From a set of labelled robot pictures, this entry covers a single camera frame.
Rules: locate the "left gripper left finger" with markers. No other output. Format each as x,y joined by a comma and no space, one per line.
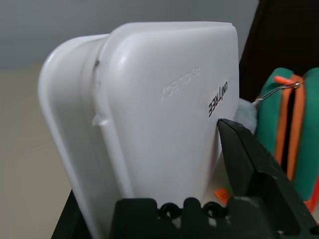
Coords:
69,219

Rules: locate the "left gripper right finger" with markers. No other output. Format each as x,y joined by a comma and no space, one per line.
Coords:
251,159

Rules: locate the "white plastic pencil case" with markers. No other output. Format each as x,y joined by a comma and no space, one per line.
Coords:
149,112

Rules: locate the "teal and orange backpack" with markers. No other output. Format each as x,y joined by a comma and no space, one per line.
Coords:
269,129

